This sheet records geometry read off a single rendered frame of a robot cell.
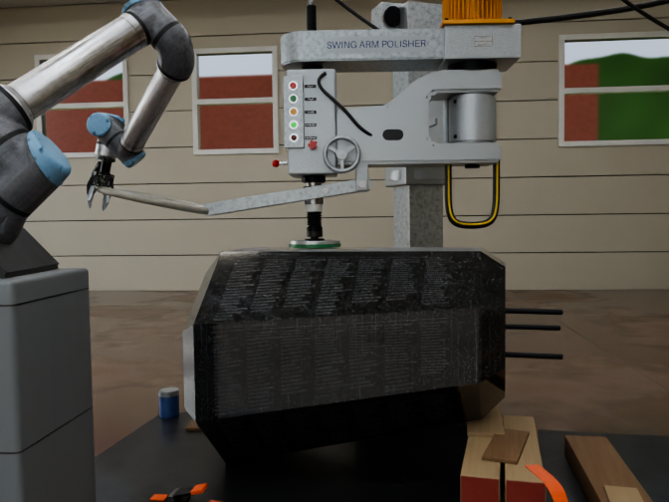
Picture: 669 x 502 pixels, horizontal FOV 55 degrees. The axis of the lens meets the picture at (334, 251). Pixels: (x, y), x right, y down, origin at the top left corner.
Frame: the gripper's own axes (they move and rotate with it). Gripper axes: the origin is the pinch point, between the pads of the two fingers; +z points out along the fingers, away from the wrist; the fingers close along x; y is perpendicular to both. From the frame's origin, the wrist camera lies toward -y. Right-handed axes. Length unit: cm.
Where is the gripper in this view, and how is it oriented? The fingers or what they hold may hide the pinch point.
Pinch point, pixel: (97, 206)
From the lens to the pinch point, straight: 276.2
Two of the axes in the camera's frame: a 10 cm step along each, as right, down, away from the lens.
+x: 8.6, 1.5, 4.9
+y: 4.7, 1.5, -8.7
